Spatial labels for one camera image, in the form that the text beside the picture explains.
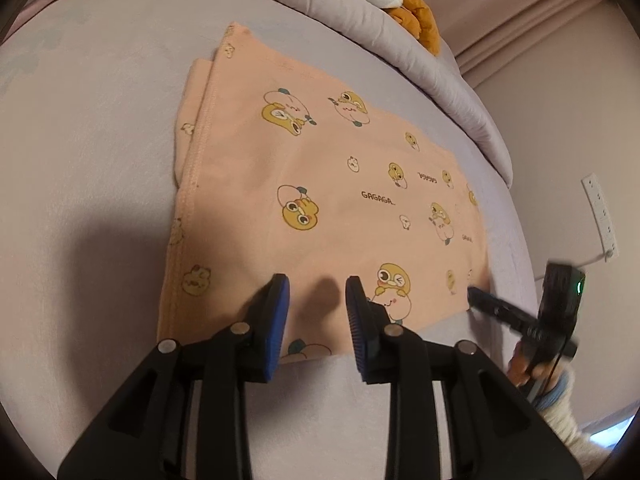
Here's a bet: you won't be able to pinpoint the white plush toy orange feet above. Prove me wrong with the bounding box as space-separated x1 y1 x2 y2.
345 0 442 56

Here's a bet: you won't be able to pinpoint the white cable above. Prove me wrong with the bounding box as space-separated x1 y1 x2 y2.
575 252 608 271

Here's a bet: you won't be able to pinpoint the person's right forearm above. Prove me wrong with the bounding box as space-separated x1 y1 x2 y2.
520 367 616 466

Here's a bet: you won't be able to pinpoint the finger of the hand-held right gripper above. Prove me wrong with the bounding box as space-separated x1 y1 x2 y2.
467 286 541 335

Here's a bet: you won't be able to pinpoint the lilac bed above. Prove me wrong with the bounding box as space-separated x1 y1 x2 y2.
0 0 541 480

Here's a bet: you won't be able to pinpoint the folded pink cloth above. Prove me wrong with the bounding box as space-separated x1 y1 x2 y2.
10 0 73 26

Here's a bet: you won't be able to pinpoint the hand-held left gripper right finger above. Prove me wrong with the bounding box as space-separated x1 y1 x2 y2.
345 275 583 480

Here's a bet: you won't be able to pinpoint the white power strip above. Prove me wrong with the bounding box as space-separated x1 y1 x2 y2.
581 173 618 262

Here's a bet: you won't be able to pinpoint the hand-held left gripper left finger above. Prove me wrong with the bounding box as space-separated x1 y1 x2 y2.
57 273 291 480

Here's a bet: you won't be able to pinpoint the lilac duvet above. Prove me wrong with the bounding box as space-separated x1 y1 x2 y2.
210 0 516 188

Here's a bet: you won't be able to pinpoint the black cable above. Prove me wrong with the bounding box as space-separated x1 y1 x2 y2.
527 330 571 403

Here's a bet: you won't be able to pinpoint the orange printed shirt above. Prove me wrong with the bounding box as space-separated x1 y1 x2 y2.
156 21 491 363

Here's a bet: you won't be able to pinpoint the person's right hand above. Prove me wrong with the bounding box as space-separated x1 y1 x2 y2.
506 342 551 388

